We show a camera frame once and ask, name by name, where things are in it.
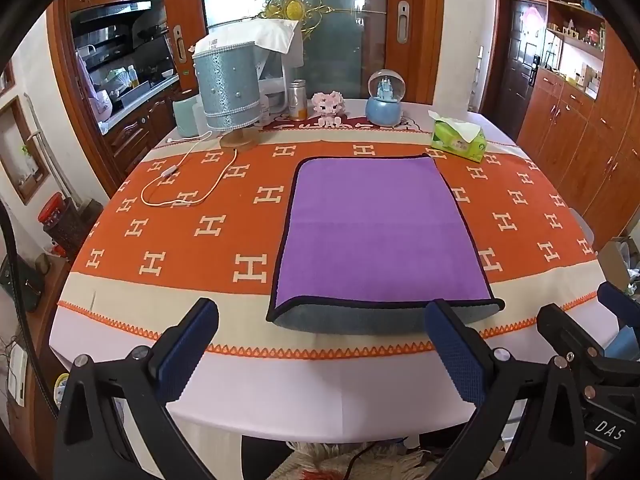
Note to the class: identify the sliding glass door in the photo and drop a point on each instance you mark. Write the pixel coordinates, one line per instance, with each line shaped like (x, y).
(300, 25)

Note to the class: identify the gold ornament on glass door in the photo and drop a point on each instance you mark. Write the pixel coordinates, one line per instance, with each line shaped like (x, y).
(295, 2)

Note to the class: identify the table lamp with blue shade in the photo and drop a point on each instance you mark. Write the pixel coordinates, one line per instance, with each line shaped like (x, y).
(227, 87)

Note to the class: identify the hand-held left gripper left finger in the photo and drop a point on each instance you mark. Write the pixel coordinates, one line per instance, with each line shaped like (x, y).
(189, 347)

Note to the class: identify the purple towel with grey underside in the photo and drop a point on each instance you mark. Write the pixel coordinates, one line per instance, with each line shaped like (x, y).
(377, 232)

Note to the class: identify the cardboard box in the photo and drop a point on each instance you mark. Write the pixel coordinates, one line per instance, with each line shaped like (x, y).
(620, 265)

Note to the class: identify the dark entry door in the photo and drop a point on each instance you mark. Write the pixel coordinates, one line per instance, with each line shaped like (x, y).
(520, 57)

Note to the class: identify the white appliance with cloth cover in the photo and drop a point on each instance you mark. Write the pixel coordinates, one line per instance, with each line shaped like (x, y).
(280, 60)

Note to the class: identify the range hood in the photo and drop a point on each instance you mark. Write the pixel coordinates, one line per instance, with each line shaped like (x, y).
(112, 12)

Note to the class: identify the green tissue pack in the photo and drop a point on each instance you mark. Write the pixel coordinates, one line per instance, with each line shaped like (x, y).
(457, 137)

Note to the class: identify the orange and white can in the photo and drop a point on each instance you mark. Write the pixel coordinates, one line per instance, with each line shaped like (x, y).
(298, 101)

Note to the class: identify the orange patterned tablecloth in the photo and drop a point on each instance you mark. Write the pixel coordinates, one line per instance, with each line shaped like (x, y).
(200, 230)

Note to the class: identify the yellow bottle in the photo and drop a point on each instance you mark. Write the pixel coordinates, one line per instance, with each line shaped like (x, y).
(133, 77)

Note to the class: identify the wooden kitchen cabinet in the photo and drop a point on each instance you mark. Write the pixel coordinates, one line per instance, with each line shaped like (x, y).
(140, 127)

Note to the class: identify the blue snow globe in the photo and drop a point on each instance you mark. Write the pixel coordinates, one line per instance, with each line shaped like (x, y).
(386, 97)

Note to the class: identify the pink patterned jar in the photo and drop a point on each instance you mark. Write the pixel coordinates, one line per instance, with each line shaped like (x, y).
(101, 105)

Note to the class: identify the pink block toy figure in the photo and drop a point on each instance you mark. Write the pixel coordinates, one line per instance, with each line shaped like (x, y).
(328, 107)

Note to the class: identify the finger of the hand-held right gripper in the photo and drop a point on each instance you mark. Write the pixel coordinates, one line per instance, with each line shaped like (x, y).
(567, 327)
(620, 300)

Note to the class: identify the shaggy beige rug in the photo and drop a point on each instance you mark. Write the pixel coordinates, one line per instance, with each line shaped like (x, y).
(330, 462)

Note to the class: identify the small white bottle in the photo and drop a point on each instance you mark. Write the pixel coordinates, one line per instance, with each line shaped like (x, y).
(263, 110)

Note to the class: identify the red lidded jar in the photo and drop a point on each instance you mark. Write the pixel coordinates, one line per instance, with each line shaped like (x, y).
(51, 211)

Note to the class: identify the light blue round container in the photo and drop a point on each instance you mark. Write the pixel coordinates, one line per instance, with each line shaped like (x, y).
(184, 117)

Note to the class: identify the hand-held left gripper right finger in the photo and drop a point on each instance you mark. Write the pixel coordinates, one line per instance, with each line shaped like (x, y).
(457, 357)

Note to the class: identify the wooden wall cabinet with shelves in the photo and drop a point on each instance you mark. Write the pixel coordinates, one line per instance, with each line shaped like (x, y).
(590, 120)

